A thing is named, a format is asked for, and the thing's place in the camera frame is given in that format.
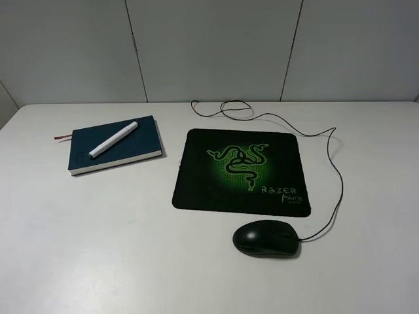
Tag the dark blue hardcover notebook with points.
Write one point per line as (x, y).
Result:
(141, 144)

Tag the black green Razer mousepad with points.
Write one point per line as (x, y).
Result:
(250, 172)

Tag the black computer mouse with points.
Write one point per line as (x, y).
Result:
(264, 238)

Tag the white marker pen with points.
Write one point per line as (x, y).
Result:
(108, 143)

